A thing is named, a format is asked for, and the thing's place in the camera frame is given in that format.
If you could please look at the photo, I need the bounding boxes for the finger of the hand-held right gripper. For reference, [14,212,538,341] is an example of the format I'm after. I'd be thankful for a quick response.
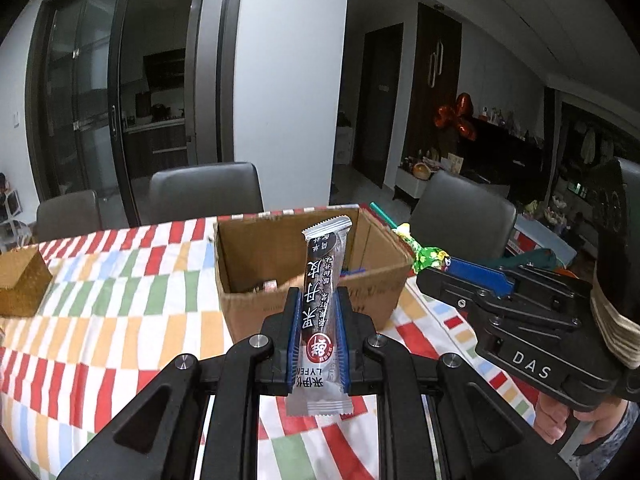
[416,265,584,342]
[446,258,594,312]

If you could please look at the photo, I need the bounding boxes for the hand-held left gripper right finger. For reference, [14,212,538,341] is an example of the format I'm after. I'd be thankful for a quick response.
[335,286,577,480]

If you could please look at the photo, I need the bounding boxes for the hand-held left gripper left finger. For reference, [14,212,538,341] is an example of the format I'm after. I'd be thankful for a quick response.
[56,286,304,480]

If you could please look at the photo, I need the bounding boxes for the dark snack bar packet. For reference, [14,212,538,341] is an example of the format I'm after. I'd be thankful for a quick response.
[285,214,354,417]

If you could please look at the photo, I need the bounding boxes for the cardboard box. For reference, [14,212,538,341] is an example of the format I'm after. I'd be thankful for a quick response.
[213,203,416,344]

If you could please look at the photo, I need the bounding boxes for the person's right hand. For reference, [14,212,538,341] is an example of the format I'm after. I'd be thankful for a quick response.
[533,391,582,447]

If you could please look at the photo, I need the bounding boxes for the grey dining chair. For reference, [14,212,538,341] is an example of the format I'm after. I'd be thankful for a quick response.
[148,161,265,226]
[409,169,519,262]
[35,189,104,244]

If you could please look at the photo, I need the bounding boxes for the light blue and red box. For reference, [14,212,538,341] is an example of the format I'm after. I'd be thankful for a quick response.
[507,214,574,267]

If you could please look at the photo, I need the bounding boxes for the person's grey shirt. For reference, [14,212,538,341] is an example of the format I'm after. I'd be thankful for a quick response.
[559,399,637,480]

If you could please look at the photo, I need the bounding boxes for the white side table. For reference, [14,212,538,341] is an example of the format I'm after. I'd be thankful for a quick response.
[393,164,439,214]

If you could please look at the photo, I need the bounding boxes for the dark low sideboard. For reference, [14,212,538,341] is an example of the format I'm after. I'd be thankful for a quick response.
[457,117,547,202]

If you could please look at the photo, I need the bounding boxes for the red foil balloon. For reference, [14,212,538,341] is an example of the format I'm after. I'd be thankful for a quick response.
[433,92,479,141]

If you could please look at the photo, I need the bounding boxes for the hanging white clothes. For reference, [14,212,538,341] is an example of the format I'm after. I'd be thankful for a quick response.
[579,127,617,164]

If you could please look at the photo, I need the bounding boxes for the dark interior door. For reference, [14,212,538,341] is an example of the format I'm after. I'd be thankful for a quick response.
[352,22,405,189]

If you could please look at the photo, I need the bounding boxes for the colourful checked tablecloth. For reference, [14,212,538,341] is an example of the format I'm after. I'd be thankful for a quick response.
[0,207,547,480]

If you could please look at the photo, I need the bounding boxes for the dark wooden wardrobe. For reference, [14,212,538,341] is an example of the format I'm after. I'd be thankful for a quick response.
[404,2,464,172]

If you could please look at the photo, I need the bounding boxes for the small golden brown box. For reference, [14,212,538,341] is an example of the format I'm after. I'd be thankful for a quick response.
[0,245,54,317]

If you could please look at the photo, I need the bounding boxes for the grey refrigerator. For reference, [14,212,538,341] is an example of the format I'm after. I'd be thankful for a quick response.
[184,0,225,167]

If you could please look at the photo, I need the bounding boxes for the white storage rack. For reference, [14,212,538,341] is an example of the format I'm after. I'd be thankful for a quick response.
[0,172,24,252]

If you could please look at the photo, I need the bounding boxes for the black framed glass sliding door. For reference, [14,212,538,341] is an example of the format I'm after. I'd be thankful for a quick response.
[27,0,247,227]

